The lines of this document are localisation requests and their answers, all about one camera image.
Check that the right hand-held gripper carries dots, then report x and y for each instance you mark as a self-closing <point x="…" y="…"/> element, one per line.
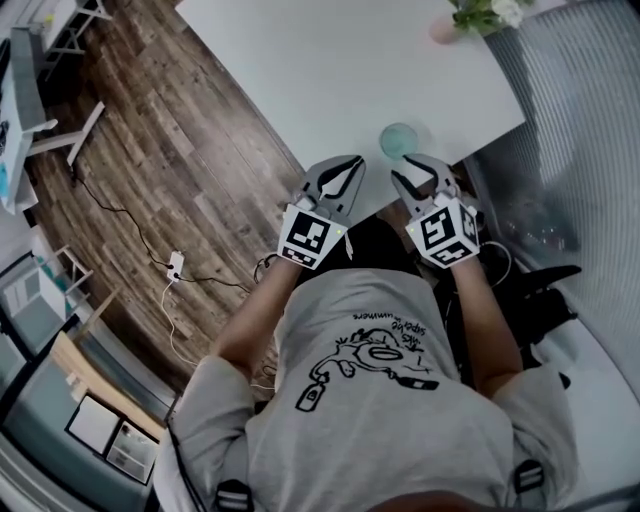
<point x="442" y="235"/>

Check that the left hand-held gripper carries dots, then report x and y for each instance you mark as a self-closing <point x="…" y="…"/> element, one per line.
<point x="305" y="235"/>

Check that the translucent green cup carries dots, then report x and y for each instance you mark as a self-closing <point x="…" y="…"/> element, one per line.
<point x="397" y="140"/>

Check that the person's right forearm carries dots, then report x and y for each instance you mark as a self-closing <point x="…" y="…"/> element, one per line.
<point x="487" y="330"/>

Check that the person's left forearm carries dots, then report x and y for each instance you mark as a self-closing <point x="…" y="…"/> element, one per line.
<point x="260" y="315"/>

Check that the person's black trousers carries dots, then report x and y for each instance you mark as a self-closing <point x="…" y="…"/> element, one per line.
<point x="385" y="250"/>

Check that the white square table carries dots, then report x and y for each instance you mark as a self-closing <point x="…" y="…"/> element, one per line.
<point x="325" y="75"/>

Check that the pink vase with white flowers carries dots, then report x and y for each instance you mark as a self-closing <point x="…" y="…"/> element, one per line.
<point x="442" y="27"/>

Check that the black office chair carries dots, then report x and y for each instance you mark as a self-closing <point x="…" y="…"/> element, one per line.
<point x="545" y="300"/>

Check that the white power strip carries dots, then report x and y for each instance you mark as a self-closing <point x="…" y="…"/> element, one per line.
<point x="175" y="265"/>

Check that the grey printed t-shirt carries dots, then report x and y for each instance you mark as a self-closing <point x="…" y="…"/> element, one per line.
<point x="375" y="430"/>

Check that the wooden table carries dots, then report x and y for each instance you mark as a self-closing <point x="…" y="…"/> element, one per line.
<point x="100" y="380"/>

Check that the white step stool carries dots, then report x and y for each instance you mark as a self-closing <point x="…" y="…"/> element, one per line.
<point x="65" y="30"/>

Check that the white chair with wooden legs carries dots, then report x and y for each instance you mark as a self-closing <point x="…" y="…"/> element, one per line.
<point x="35" y="295"/>

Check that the white desk with metal legs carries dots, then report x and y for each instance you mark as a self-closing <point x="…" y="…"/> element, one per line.
<point x="25" y="90"/>

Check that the small white box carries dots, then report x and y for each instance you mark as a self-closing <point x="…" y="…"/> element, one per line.
<point x="75" y="386"/>

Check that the grey framed tray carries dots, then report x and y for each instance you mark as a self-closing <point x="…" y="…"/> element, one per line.
<point x="132" y="452"/>

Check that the white board with black frame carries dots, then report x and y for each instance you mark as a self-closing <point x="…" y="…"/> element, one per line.
<point x="92" y="425"/>

